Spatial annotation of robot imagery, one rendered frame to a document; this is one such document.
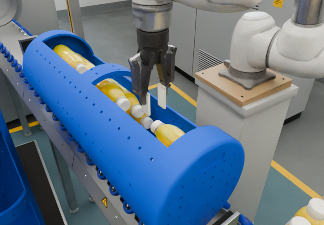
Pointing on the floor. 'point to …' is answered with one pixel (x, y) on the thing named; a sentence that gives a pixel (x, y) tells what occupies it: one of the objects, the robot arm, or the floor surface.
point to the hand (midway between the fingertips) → (154, 100)
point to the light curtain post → (74, 8)
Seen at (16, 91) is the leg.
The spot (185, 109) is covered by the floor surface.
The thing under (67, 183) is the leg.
